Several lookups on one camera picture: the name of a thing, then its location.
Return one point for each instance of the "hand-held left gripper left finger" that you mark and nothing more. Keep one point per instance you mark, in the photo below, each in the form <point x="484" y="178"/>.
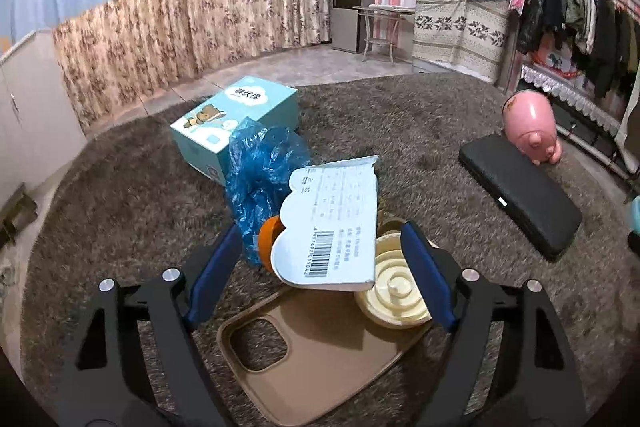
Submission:
<point x="212" y="277"/>

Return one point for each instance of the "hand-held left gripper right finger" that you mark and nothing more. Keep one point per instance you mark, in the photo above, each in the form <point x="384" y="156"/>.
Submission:
<point x="430" y="277"/>

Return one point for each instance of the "cream round lid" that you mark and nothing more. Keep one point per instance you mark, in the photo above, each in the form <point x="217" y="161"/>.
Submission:
<point x="395" y="277"/>

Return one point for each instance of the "orange round object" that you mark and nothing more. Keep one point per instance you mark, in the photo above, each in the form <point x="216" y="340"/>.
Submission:
<point x="267" y="237"/>

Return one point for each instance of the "blue plastic bag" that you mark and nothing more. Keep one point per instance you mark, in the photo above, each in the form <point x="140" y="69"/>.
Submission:
<point x="260" y="177"/>

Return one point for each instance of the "white printed card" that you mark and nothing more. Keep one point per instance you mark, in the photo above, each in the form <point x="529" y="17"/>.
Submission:
<point x="325" y="227"/>

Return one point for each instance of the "light blue plastic basket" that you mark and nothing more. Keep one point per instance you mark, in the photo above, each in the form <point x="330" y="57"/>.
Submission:
<point x="635" y="222"/>

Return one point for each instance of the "black flat case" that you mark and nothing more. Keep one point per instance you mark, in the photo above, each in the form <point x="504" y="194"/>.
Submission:
<point x="520" y="192"/>

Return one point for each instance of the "tan phone case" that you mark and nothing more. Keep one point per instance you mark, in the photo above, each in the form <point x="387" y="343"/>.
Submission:
<point x="310" y="357"/>

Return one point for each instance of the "brown shaggy rug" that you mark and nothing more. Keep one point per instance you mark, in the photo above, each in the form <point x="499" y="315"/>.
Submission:
<point x="400" y="132"/>

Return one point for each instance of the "teal cardboard box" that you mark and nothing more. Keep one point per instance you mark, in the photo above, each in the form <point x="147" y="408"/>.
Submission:
<point x="235" y="107"/>

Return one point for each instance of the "pink piggy bank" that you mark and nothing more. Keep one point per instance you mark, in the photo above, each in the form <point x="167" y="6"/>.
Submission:
<point x="530" y="122"/>

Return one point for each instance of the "low television cabinet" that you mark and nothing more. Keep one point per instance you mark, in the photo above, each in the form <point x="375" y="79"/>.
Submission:
<point x="590" y="137"/>

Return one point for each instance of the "white lace cloth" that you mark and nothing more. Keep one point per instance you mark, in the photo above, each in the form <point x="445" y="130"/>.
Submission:
<point x="565" y="92"/>

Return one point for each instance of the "white cabinet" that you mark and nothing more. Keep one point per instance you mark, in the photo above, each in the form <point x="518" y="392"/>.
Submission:
<point x="35" y="107"/>

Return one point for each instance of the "patterned cover cloth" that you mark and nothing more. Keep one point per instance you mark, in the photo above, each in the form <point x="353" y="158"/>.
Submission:
<point x="460" y="32"/>

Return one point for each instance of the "pink printed box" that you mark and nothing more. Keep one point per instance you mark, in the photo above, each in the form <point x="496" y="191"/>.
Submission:
<point x="557" y="59"/>

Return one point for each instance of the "grey water dispenser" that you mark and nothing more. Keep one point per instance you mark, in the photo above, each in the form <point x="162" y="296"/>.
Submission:
<point x="350" y="27"/>

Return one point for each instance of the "small metal table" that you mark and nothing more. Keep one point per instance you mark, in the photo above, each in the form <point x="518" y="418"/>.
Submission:
<point x="385" y="9"/>

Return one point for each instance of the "row of hanging clothes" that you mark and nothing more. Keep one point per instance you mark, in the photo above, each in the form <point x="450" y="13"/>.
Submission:
<point x="600" y="32"/>

